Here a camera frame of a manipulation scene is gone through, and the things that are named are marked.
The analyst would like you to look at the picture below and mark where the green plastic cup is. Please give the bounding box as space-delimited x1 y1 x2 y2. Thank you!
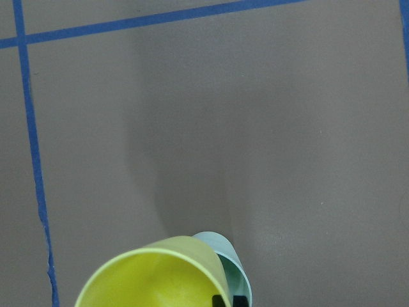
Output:
193 231 252 306

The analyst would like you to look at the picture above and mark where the blue tape line crosswise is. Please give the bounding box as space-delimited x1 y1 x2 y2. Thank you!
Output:
0 0 307 49

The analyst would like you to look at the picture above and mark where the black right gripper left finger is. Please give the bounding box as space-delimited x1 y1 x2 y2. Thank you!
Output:
212 295 223 307

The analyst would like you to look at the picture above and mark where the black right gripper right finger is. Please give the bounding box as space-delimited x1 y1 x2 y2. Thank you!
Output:
233 295 248 307

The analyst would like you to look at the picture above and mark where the yellow plastic cup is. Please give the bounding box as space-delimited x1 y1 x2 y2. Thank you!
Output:
75 236 232 306

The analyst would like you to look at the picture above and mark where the blue tape line lengthwise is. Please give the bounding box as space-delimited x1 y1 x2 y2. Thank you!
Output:
12 1 60 306
399 0 409 71

